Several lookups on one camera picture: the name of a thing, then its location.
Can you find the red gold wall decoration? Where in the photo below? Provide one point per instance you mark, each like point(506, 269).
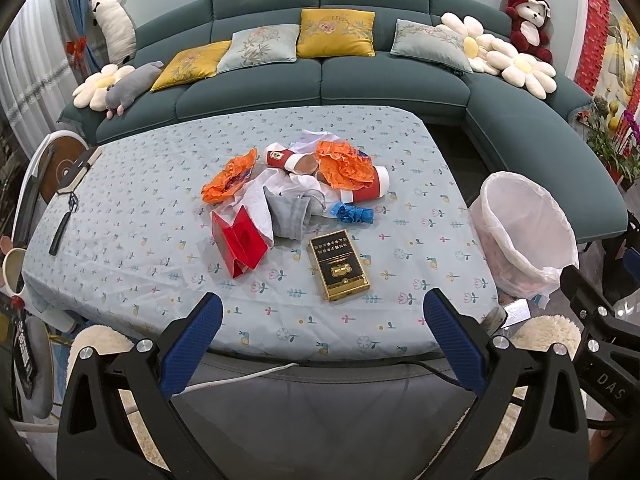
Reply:
point(608, 65)

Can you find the left white flower cushion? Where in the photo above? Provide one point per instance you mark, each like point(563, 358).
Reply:
point(92, 92)

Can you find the white tissue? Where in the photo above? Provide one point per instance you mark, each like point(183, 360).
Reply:
point(252, 197)

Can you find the round wooden white chair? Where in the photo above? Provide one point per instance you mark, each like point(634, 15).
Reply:
point(60, 162)

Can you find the white sheep plush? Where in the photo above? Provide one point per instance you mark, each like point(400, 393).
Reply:
point(117, 29)

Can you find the gold black cigarette box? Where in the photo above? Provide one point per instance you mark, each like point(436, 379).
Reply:
point(339, 267)

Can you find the floral light blue tablecloth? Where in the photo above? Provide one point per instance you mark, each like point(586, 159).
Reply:
point(165, 216)

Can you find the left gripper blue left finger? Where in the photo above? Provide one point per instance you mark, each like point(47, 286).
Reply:
point(185, 341)

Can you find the yellow embroidered cushion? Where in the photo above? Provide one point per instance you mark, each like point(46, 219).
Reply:
point(329, 33)
point(192, 65)

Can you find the grey mouse plush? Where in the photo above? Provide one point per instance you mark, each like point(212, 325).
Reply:
point(122, 94)

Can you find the trash bin with white liner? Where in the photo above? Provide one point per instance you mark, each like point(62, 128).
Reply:
point(526, 238)

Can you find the right yellow embroidered cushion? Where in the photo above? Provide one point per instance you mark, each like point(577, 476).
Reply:
point(329, 33)

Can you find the grey-green embroidered cushion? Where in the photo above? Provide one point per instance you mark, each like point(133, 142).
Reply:
point(260, 46)
point(440, 46)

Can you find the grey cloth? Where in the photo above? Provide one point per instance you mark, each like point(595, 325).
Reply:
point(291, 212)

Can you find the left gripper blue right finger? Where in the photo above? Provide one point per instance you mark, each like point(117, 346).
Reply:
point(460, 338)

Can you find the orange wrapper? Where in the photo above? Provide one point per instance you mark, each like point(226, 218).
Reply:
point(343, 167)
point(225, 184)

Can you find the potted orchid plants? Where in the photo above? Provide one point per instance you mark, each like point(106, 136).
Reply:
point(612, 133)

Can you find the blue wrapper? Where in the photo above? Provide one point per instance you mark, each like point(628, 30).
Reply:
point(354, 213)

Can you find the teal sectional sofa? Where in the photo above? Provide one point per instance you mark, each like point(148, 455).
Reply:
point(511, 129)

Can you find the red white teddy bear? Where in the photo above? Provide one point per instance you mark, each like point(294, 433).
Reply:
point(529, 19)

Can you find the flower cushion near bear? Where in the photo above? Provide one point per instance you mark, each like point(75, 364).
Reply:
point(524, 71)

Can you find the flower cushion beside cushions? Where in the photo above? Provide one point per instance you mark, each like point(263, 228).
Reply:
point(477, 43)

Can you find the right grey-green embroidered cushion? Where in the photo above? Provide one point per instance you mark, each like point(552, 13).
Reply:
point(440, 46)

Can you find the white fluffy rug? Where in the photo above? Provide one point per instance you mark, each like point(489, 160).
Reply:
point(542, 332)

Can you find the red white paper cup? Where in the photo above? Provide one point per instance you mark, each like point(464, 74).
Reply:
point(280, 157)
point(373, 191)

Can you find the left yellow embroidered cushion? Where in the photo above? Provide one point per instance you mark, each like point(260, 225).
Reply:
point(192, 65)

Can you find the left grey-green embroidered cushion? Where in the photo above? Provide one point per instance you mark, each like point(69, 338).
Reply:
point(260, 46)

